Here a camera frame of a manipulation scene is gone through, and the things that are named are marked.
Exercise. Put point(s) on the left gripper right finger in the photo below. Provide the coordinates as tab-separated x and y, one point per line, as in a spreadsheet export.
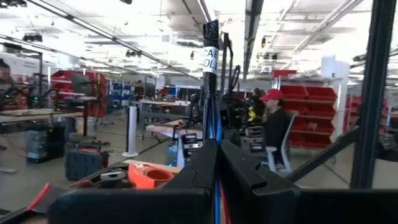
280	208

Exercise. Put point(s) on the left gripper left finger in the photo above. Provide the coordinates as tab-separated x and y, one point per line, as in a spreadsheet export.
140	205

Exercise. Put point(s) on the orange tape dispenser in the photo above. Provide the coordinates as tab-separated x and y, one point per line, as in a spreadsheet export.
140	179

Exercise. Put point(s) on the black tape roll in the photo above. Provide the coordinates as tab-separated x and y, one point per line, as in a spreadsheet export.
112	175

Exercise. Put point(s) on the computer tower blue light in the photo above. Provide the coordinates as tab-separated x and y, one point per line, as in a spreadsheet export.
172	155

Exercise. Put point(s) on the dark tool case red trim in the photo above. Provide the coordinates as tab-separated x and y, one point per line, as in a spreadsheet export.
84	165

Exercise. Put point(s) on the white tower fan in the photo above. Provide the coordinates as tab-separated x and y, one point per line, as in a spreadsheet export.
132	130

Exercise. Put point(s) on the wooden workbench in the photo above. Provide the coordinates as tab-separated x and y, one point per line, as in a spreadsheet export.
161	128
37	116

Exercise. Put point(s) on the person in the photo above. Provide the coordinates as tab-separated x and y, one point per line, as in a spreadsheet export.
139	90
275	127
4	77

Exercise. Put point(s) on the black grey storage box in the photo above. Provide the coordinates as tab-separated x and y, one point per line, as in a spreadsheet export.
43	146

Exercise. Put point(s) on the red bin shelf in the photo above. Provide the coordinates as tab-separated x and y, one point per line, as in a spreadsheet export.
320	93
353	115
96	90

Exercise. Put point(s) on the white pillar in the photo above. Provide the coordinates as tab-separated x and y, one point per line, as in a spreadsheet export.
342	93

